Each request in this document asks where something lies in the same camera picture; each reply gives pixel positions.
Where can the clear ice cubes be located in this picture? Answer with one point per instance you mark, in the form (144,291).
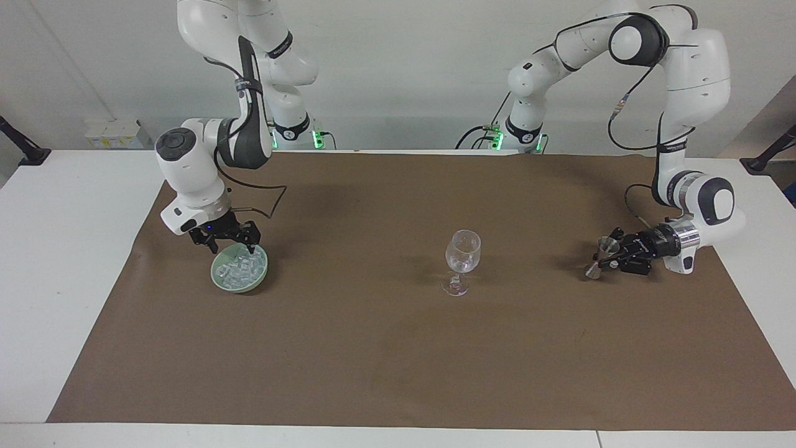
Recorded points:
(239,270)

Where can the white boxes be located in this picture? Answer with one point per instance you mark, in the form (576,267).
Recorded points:
(115,134)

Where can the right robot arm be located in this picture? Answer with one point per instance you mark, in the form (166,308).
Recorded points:
(193,168)

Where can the black stand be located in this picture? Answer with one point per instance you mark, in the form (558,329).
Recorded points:
(768,155)
(25,149)

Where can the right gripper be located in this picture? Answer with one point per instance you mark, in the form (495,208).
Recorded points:
(219,227)

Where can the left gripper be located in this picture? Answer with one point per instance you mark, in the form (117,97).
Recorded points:
(650,247)

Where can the light green bowl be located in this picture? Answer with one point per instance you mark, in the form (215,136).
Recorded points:
(224,283)

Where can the clear wine glass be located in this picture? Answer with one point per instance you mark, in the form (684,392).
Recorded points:
(462,255)

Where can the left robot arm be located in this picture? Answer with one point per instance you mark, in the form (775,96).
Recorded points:
(696,74)

